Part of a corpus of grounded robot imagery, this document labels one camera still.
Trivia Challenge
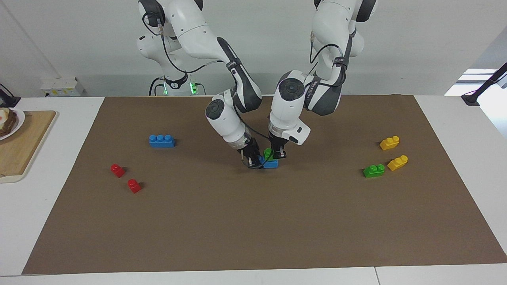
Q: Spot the yellow two-stud toy block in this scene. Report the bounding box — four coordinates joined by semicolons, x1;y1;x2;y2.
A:
387;155;408;171
379;136;400;151

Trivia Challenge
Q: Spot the wooden cutting board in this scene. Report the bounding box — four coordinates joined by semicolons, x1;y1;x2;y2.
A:
0;110;58;184

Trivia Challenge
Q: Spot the black right base cable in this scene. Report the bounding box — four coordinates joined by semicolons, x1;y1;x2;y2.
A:
149;76;165;96

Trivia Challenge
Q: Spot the white plate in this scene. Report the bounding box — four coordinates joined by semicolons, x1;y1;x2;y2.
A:
0;107;26;141

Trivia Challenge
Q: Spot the green block with white stickers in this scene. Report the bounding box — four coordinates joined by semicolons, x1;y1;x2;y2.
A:
363;163;385;178

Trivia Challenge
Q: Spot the toasted bread with egg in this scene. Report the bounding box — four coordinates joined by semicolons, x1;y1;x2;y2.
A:
0;108;19;138

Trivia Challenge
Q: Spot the brown paper table mat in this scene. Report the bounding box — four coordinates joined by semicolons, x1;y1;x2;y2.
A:
22;94;507;275

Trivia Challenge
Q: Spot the white power socket box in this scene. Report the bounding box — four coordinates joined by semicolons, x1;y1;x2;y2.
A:
40;77;85;97

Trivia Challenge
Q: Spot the black clamp device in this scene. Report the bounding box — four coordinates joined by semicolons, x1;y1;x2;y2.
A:
0;84;21;108

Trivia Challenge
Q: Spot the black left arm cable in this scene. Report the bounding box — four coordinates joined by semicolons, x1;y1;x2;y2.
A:
308;32;349;86

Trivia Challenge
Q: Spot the black mounting stand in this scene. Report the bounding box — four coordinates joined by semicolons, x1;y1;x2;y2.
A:
461;62;507;106

